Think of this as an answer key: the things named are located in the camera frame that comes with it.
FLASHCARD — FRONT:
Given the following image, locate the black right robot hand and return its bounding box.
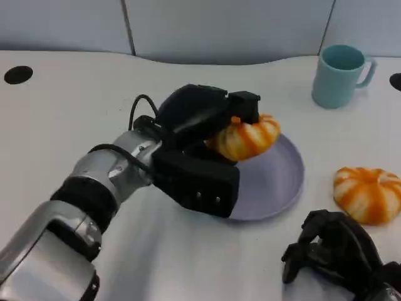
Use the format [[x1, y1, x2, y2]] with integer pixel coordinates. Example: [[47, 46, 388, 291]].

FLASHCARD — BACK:
[[281, 209, 401, 301]]

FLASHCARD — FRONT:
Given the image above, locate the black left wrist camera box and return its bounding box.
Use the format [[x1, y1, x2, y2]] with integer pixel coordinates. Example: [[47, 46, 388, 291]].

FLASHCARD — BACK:
[[151, 147, 241, 219]]

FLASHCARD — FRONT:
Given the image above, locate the pale green mug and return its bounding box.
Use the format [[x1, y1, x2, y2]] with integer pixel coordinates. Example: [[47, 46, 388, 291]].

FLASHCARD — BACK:
[[311, 44, 378, 109]]

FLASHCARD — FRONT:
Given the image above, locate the orange white toy bread roll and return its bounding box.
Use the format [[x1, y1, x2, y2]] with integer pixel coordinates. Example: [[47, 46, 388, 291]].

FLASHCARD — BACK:
[[332, 166, 401, 226], [205, 113, 281, 162]]

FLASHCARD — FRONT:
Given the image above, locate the black round table cable hole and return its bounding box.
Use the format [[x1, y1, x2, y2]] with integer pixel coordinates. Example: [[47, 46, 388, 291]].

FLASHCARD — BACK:
[[388, 73, 401, 92], [4, 65, 34, 85]]

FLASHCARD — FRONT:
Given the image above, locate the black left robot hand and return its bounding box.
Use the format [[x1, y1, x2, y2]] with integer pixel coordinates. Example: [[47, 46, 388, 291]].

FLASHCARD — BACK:
[[157, 83, 261, 167]]

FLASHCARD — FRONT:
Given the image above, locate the lilac plate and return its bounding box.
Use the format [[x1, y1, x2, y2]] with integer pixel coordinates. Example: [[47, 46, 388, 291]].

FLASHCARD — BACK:
[[226, 133, 306, 222]]

